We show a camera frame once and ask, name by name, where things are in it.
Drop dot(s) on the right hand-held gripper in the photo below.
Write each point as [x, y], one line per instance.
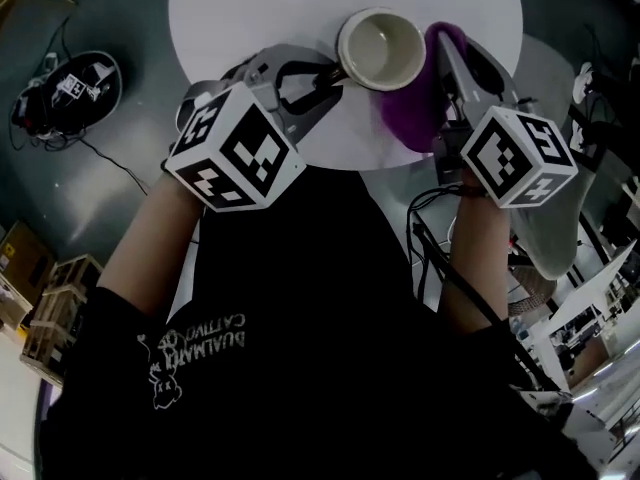
[505, 158]

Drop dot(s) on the black power box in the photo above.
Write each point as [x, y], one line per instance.
[25, 113]

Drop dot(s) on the idle hand-held gripper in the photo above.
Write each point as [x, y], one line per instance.
[72, 85]

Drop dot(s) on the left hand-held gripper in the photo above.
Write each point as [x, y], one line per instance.
[240, 153]

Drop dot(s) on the beige ceramic mug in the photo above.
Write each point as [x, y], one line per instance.
[382, 48]

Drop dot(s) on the black round floor tray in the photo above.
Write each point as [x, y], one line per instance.
[107, 88]

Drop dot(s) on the person's left forearm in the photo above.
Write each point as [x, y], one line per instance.
[145, 248]

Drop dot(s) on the brown cardboard box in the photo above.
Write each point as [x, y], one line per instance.
[30, 263]

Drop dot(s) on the person's black printed shirt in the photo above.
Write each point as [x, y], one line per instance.
[300, 293]

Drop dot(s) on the brown wicker basket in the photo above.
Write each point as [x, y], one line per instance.
[530, 293]

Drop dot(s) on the person's right forearm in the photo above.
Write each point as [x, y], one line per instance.
[475, 238]

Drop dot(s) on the purple cloth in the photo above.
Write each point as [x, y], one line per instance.
[410, 113]

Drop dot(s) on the white desk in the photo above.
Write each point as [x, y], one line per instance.
[590, 288]

